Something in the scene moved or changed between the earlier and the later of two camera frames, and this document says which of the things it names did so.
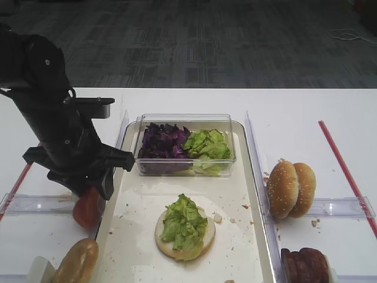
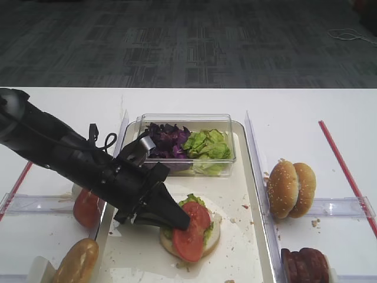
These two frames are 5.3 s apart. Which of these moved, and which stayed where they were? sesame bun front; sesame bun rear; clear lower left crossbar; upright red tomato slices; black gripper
Moved: black gripper
Stayed: upright red tomato slices; sesame bun rear; sesame bun front; clear lower left crossbar
